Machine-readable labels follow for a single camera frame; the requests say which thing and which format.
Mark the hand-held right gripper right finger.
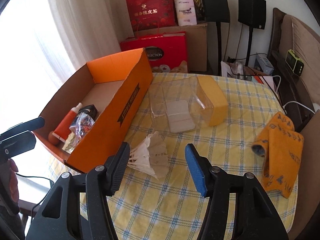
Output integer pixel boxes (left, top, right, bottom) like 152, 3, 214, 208
184, 143, 290, 240

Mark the person's left hand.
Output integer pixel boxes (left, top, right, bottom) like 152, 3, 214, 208
9, 159, 20, 203

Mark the orange cardboard box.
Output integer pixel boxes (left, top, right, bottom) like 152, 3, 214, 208
32, 47, 153, 174

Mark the orange patterned towel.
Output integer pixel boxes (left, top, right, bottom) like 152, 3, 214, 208
251, 112, 305, 200

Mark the clear plastic bag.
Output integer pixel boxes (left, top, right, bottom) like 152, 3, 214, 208
220, 59, 253, 80

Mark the bag of colourful rubber bands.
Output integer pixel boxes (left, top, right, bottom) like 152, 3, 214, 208
69, 112, 96, 148

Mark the white curtain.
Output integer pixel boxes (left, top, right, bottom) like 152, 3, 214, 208
45, 0, 130, 73

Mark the yellow checked tablecloth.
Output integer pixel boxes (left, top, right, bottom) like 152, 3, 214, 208
49, 72, 299, 240

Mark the red gift bag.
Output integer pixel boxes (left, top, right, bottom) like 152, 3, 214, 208
125, 0, 178, 32

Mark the clear jar with yellow lid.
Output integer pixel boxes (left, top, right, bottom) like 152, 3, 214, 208
149, 76, 228, 133

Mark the large brown sofa cushion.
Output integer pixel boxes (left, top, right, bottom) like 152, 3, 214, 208
280, 14, 320, 100

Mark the black cable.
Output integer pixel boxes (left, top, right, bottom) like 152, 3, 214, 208
15, 173, 57, 182

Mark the brown carton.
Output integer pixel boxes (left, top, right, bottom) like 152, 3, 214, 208
135, 22, 208, 72

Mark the white paper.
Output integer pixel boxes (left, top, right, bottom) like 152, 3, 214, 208
260, 76, 278, 88

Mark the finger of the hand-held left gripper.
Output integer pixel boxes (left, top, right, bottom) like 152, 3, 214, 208
0, 116, 46, 140
0, 130, 36, 159

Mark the red gift box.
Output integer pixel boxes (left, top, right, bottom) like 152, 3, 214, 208
119, 32, 190, 73

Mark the brown cardboard box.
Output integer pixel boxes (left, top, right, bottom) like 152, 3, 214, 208
296, 115, 320, 220

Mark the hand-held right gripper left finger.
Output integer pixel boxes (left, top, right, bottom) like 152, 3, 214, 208
25, 141, 131, 240

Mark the gold foil packet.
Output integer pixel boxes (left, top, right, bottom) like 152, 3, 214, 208
61, 132, 80, 153

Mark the dark gold wrapping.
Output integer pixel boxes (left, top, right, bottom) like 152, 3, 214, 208
186, 0, 204, 22

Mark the black speaker stand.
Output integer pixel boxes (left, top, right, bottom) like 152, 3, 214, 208
216, 22, 223, 75
246, 29, 253, 67

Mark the grey box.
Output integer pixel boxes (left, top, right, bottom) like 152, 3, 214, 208
254, 54, 275, 75

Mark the white toilet paper pack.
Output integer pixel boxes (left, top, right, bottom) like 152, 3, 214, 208
174, 0, 197, 26

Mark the white cable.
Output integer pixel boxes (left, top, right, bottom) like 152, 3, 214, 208
271, 75, 282, 98
282, 101, 315, 114

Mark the orange tube with white cap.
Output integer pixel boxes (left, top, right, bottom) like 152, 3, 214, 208
54, 103, 84, 142

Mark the green portable device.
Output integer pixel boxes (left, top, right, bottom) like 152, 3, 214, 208
285, 49, 305, 76

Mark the white feather shuttlecock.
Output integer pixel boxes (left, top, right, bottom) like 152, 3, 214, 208
127, 131, 168, 180

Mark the black speaker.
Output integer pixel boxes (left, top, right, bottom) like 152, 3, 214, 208
198, 0, 230, 23
237, 0, 267, 30

